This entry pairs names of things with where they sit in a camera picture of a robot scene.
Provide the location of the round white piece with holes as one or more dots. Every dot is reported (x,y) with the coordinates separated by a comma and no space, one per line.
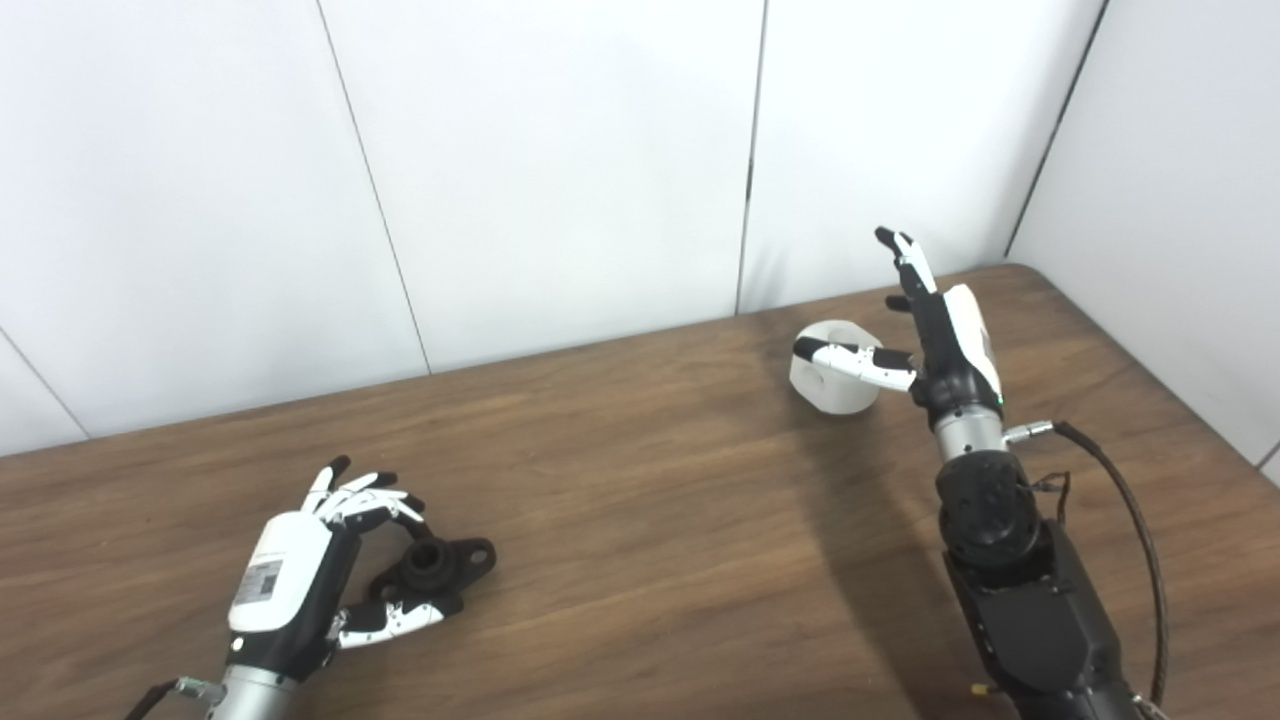
(835,390)

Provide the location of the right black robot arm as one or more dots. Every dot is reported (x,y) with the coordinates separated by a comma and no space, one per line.
(1030,610)

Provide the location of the black flanged holder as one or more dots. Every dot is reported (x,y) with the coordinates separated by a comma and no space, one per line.
(440,565)

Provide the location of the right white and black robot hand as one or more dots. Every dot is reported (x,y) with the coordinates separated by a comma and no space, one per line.
(960,360)

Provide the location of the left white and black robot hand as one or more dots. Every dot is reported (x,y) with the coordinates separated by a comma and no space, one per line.
(280,580)

